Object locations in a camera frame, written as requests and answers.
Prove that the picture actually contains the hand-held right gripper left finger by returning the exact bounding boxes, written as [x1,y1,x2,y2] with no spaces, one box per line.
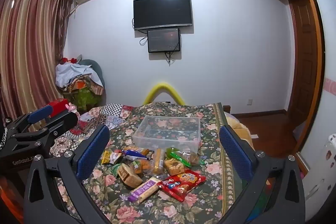
[24,124,111,224]

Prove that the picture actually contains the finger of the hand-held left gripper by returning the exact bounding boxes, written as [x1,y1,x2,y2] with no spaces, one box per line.
[5,105,53,133]
[13,111,79,146]

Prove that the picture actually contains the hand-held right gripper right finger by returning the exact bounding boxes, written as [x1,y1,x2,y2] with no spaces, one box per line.
[219,124,306,224]

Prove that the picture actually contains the small yellow snack packet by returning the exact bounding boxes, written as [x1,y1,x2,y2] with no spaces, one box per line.
[101,151,113,165]

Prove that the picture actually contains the small white red snack packet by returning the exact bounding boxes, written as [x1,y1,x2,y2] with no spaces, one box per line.
[110,152,124,165]

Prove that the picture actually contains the small green snack packet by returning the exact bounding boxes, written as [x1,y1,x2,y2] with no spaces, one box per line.
[107,164,123,177]

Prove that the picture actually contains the blue white candy packet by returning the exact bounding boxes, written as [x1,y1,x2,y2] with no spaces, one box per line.
[121,149,144,161]

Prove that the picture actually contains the tan cake packet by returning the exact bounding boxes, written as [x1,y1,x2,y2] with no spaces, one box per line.
[117,162,144,189]

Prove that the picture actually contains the clear packet brown snack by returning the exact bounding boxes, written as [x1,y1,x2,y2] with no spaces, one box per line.
[184,152,201,165]

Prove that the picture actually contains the orange fried snack packet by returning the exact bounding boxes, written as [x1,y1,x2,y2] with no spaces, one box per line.
[131,158,155,175]

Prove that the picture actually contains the long green snack packet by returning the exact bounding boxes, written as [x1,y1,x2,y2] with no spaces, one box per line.
[168,147,206,166]

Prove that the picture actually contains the caramel crisp square packet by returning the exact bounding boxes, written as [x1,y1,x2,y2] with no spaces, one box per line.
[164,157,188,176]

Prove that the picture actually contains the red and blue snack packet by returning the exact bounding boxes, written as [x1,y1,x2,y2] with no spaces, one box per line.
[157,169,207,202]

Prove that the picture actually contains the cream wafer packet dark label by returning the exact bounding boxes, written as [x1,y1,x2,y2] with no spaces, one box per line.
[128,177,162,204]

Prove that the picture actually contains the long biscuit stick packet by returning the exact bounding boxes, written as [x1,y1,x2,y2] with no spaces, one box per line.
[152,148,166,175]

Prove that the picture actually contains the clear plastic storage bin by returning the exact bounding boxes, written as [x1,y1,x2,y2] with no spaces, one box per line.
[132,115,201,154]

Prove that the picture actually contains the red box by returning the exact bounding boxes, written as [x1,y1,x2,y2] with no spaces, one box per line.
[49,98,69,117]

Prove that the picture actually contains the yellow plush pillow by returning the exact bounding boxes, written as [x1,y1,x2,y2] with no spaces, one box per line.
[226,112,255,148]

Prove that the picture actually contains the patchwork quilt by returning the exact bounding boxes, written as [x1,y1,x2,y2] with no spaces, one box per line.
[50,103,137,159]

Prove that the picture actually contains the pile of clothes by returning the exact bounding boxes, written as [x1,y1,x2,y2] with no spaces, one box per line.
[55,56,104,111]

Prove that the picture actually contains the striped brown curtain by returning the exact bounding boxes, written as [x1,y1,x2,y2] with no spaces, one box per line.
[0,0,75,132]

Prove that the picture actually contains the grey green chair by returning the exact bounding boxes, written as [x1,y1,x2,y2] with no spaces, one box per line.
[79,59,106,88]

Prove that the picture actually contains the white plastic appliance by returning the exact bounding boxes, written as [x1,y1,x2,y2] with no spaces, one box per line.
[298,133,336,203]

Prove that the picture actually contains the floral green blanket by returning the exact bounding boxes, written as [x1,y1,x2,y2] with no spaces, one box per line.
[52,102,252,224]

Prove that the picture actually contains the yellow foam tube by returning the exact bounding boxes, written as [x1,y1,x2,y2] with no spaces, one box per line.
[143,81,185,106]

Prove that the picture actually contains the wooden door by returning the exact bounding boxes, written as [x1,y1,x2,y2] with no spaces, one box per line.
[287,0,319,148]

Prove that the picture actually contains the white wardrobe door pink stickers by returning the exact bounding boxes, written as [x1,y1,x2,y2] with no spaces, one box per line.
[297,0,336,161]

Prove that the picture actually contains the black monitor cable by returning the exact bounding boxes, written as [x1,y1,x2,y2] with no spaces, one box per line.
[164,51,176,65]

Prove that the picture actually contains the small wall monitor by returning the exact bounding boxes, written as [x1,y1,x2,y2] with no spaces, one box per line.
[147,28,181,53]

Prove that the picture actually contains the large wall television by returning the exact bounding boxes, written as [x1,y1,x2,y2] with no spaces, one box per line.
[133,0,194,31]

